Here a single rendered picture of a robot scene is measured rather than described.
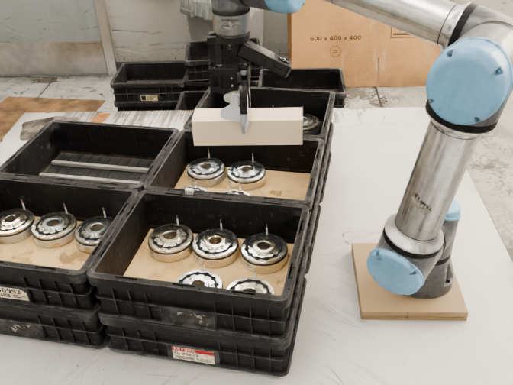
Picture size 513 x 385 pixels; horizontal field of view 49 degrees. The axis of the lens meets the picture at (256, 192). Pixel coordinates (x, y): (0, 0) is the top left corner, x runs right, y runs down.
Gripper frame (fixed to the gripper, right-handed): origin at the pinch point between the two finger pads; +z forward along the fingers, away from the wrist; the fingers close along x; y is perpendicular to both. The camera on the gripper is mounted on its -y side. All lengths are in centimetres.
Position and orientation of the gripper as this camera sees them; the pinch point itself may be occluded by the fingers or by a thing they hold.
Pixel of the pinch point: (247, 121)
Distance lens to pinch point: 124.2
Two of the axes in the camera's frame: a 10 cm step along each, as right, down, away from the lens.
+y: -10.0, 0.1, 0.6
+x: -0.5, 5.7, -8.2
